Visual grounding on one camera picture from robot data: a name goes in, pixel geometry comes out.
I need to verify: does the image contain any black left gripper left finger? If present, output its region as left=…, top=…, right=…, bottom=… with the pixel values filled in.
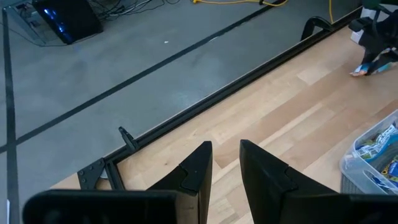
left=147, top=140, right=213, bottom=224

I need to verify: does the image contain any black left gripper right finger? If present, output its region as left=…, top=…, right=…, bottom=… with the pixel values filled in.
left=239, top=139, right=338, bottom=224

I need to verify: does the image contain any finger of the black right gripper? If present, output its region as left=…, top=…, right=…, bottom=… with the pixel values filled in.
left=377, top=46, right=398, bottom=67
left=361, top=46, right=379, bottom=75

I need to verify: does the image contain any light blue granola bar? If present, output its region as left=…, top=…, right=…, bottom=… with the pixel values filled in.
left=349, top=55, right=398, bottom=78

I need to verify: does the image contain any white hexagonal plant pot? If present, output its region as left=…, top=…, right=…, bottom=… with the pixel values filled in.
left=350, top=6, right=369, bottom=44

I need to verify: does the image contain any green cactus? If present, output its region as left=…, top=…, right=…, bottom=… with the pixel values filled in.
left=361, top=0, right=385, bottom=10

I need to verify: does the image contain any round dark grey mat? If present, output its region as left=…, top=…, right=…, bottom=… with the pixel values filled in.
left=340, top=174, right=374, bottom=195

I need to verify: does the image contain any clear plastic bin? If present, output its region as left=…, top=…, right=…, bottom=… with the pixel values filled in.
left=339, top=109, right=398, bottom=196

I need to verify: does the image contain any black computer with blue lights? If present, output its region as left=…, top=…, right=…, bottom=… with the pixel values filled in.
left=30, top=0, right=104, bottom=45

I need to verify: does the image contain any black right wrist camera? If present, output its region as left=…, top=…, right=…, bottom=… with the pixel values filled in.
left=348, top=17, right=374, bottom=32

